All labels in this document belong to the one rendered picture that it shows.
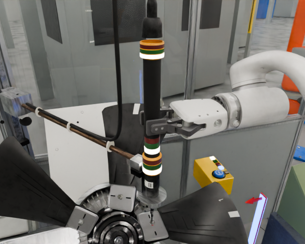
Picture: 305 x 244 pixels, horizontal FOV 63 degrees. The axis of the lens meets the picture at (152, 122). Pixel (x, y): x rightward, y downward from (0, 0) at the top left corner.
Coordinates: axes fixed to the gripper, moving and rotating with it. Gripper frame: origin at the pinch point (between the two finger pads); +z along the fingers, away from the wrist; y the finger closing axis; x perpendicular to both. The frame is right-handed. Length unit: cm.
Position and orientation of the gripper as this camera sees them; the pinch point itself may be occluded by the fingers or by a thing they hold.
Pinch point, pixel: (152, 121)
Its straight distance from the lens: 51.4
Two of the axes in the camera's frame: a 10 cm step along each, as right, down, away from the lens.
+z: -9.5, 1.3, -2.7
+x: 0.0, -8.9, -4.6
